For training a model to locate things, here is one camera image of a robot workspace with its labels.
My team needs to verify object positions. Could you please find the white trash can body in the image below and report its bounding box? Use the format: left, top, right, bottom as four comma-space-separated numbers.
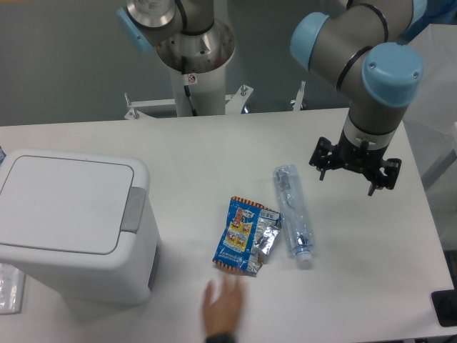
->
1, 149, 161, 304

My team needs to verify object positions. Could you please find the blue snack bag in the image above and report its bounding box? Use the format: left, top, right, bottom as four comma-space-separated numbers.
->
212, 196, 281, 277

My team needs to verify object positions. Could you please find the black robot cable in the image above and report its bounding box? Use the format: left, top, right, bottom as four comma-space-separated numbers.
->
180, 56, 199, 117

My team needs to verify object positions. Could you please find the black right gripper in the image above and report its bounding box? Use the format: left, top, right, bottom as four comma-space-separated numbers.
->
309, 133, 401, 196

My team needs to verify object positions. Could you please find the black device at edge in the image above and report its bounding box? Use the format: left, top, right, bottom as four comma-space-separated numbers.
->
431, 289, 456, 327

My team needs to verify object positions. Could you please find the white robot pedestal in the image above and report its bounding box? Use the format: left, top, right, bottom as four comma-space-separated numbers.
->
169, 66, 226, 117

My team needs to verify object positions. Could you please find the white trash can lid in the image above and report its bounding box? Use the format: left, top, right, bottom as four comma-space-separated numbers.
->
1, 155, 134, 254

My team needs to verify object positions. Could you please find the blue object at edge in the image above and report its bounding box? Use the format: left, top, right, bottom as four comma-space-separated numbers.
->
0, 147, 6, 164

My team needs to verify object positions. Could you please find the white pedestal base frame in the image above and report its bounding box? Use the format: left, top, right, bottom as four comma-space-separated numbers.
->
124, 80, 307, 120

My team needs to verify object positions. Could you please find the grey trash can push button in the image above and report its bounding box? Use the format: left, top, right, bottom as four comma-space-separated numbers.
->
120, 187, 146, 234

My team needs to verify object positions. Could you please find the dark sleeve forearm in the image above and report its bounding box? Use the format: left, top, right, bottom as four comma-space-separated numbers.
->
205, 332, 237, 343

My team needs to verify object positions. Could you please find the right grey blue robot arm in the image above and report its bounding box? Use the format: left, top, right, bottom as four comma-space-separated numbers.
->
290, 1, 427, 194

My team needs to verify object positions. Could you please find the person's bare hand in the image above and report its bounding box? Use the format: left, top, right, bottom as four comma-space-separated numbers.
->
201, 275, 245, 338

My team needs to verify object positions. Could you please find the clear plastic bottle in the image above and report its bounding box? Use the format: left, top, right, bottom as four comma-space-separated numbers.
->
273, 164, 314, 270

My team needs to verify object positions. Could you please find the clear plastic sheet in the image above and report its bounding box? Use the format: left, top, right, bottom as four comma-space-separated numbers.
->
1, 264, 26, 315

